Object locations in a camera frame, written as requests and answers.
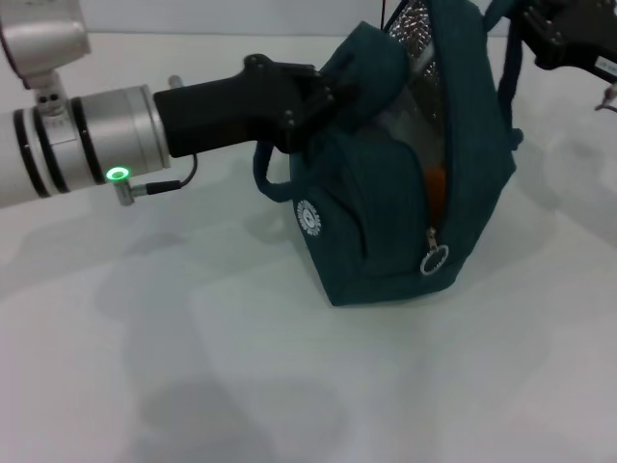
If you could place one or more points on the dark teal fabric lunch bag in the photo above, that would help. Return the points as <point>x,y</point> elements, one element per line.
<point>381,231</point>

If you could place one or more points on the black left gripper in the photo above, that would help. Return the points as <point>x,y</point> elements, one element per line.
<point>222,116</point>

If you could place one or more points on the orange yellow pear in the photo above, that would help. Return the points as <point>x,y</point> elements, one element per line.
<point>436,188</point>

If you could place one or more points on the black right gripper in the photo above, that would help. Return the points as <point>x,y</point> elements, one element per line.
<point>585,43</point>

